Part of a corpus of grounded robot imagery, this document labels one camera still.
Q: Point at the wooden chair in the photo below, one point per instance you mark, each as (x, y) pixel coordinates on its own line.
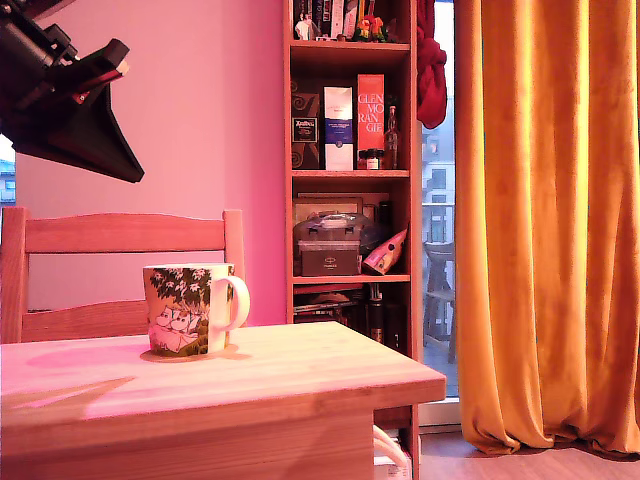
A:
(122, 232)

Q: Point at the illustrated white ceramic mug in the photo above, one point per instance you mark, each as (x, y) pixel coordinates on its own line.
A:
(172, 310)

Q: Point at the dark box with spirals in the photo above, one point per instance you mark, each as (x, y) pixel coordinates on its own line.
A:
(306, 150)

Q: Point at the white figurine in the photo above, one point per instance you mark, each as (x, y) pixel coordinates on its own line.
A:
(304, 27)

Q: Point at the white and blue box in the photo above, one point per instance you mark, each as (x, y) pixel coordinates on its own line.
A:
(338, 150)

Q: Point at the black book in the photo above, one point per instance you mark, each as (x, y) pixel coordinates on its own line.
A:
(326, 15)

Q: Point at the grey clear plastic case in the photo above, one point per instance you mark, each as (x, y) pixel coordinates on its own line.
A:
(330, 225)

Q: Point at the tall wooden bookshelf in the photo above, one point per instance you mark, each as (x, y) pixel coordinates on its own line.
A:
(352, 173)

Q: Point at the white book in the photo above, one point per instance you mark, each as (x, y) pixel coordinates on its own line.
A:
(338, 15)

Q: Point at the small dark jar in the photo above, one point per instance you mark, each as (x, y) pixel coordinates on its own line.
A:
(362, 161)

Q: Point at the dark gift box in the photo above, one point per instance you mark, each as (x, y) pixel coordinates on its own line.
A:
(330, 265)

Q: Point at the tall red whisky box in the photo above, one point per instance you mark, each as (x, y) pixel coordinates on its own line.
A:
(371, 140)

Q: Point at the flat red book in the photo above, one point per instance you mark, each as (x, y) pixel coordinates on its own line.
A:
(328, 289)

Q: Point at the small jar with white label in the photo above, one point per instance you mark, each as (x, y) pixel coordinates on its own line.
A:
(373, 162)

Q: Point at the colourful mushroom figurine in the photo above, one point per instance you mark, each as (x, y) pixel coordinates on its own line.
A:
(370, 27)

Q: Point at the clear glass bottle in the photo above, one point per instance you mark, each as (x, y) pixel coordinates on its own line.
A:
(392, 145)

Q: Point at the blue plastic bag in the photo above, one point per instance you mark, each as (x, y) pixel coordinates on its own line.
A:
(375, 237)

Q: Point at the black bottle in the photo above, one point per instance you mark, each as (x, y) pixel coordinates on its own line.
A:
(385, 212)

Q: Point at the black cylinder tube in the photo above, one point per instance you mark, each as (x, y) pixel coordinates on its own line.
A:
(376, 320)

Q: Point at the red knotted curtain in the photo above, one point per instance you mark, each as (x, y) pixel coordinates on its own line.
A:
(432, 75)

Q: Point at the dark tube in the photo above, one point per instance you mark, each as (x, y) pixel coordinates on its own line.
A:
(395, 325)

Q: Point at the grey balcony stool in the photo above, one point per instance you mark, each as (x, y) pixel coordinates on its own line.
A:
(440, 255)

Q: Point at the orange velvet curtain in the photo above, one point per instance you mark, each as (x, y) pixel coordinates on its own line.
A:
(542, 200)

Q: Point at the wooden picture frame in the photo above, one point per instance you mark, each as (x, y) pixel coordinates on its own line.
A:
(328, 202)

